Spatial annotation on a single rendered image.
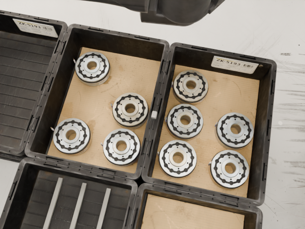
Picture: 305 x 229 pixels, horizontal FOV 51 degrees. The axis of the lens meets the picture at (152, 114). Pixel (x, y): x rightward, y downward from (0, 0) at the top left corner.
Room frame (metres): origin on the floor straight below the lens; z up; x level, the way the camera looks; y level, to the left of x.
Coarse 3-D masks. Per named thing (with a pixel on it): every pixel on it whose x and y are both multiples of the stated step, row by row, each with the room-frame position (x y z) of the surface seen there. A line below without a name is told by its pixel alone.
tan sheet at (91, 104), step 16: (112, 64) 0.47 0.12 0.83; (128, 64) 0.47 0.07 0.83; (144, 64) 0.47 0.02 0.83; (112, 80) 0.42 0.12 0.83; (128, 80) 0.42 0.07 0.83; (144, 80) 0.42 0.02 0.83; (80, 96) 0.37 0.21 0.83; (96, 96) 0.37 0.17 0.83; (112, 96) 0.37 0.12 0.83; (144, 96) 0.36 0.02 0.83; (64, 112) 0.32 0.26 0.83; (80, 112) 0.32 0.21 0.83; (96, 112) 0.32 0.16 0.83; (112, 112) 0.31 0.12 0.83; (128, 112) 0.31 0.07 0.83; (96, 128) 0.27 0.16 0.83; (112, 128) 0.27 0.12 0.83; (144, 128) 0.27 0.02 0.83; (96, 144) 0.22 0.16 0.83; (80, 160) 0.17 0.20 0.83; (96, 160) 0.17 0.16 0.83
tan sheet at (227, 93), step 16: (208, 80) 0.41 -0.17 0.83; (224, 80) 0.41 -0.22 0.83; (240, 80) 0.41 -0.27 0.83; (256, 80) 0.41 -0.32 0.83; (208, 96) 0.36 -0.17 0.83; (224, 96) 0.36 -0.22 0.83; (240, 96) 0.36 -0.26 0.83; (256, 96) 0.36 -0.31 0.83; (208, 112) 0.31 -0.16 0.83; (224, 112) 0.31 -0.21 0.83; (240, 112) 0.31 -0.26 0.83; (208, 128) 0.26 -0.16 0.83; (160, 144) 0.22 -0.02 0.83; (192, 144) 0.22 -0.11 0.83; (208, 144) 0.22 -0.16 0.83; (176, 160) 0.17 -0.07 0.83; (208, 160) 0.17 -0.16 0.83; (160, 176) 0.13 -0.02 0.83; (192, 176) 0.13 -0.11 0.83; (208, 176) 0.13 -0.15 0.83; (224, 192) 0.08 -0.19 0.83; (240, 192) 0.08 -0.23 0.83
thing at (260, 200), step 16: (192, 48) 0.47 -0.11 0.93; (208, 48) 0.47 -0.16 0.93; (272, 64) 0.42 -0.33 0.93; (272, 80) 0.37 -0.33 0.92; (160, 96) 0.32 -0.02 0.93; (272, 96) 0.32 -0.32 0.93; (160, 112) 0.28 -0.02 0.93; (272, 112) 0.27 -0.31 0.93; (144, 160) 0.15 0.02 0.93; (144, 176) 0.11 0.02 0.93; (192, 192) 0.07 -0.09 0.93; (208, 192) 0.07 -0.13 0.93
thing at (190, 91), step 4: (184, 80) 0.40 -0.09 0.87; (188, 80) 0.40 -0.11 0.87; (192, 80) 0.40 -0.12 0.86; (196, 80) 0.40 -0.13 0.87; (184, 84) 0.39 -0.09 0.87; (196, 84) 0.39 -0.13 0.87; (184, 88) 0.37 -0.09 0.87; (196, 88) 0.37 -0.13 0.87; (188, 92) 0.36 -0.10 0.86; (192, 92) 0.36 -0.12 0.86
